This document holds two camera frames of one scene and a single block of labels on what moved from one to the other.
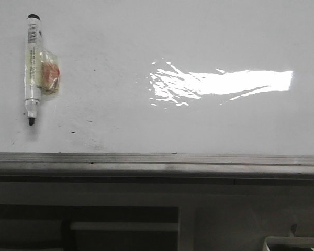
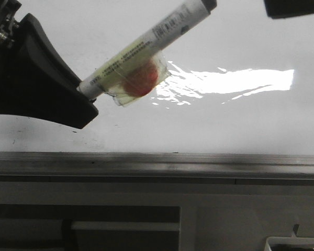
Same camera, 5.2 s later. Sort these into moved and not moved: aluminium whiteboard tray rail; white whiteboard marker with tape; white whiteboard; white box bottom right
Moved: white whiteboard marker with tape
Not moved: aluminium whiteboard tray rail; white whiteboard; white box bottom right
